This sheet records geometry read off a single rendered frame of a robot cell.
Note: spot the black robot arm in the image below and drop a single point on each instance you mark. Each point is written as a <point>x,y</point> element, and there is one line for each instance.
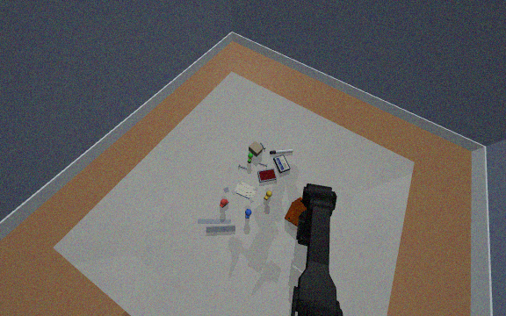
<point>316,292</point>

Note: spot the white paper card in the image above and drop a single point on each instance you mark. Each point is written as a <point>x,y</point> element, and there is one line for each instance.
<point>244,190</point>

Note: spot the red ink pad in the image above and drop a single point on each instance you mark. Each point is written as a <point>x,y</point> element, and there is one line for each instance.
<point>266,175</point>

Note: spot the dark grey rectangular bar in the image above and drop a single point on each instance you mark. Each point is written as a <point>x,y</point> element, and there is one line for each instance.
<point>220,229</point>

